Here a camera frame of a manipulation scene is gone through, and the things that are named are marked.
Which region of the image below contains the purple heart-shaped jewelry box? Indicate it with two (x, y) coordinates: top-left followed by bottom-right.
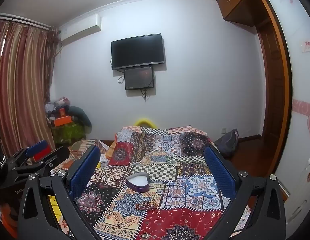
(126, 172), (150, 193)

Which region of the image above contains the green cloth covered pile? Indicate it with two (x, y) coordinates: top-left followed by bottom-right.
(51, 122), (86, 144)

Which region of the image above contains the orange box on pile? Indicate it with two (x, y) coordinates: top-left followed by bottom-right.
(54, 115), (72, 127)

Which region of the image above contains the dark bag on floor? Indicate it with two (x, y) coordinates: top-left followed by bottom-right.
(214, 129), (239, 159)

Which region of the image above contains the patchwork patterned bedspread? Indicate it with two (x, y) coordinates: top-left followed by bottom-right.
(57, 126), (230, 239)

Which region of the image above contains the yellow round object behind bed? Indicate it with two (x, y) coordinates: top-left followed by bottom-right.
(134, 118), (157, 129)

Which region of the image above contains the red striped curtain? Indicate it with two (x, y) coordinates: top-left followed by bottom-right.
(0, 20), (58, 157)

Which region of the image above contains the brown wooden door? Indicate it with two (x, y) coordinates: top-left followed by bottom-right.
(256, 0), (292, 174)

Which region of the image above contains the brown overhead wooden cabinet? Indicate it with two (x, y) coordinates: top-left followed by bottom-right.
(217, 0), (268, 27)

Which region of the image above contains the small black wall monitor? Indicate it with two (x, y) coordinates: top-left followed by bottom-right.
(124, 66), (154, 90)

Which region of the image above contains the white wall air conditioner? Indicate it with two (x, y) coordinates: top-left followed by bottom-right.
(61, 14), (102, 46)

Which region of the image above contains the black wall television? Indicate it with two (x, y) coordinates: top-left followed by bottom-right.
(111, 34), (165, 70)

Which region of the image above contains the white wall switch plate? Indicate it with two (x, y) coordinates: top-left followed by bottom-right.
(301, 40), (310, 53)

